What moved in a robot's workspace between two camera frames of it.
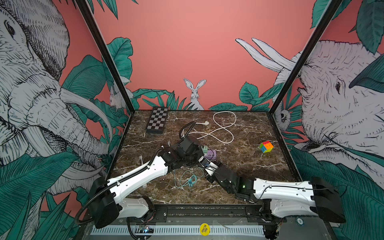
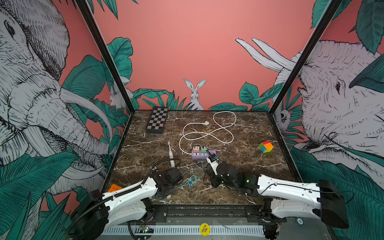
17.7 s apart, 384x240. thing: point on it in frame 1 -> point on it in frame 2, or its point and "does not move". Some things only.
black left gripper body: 191,161 -> 160,196
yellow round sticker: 205,229 does not move
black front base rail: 211,214 does not move
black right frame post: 315,36 does not move
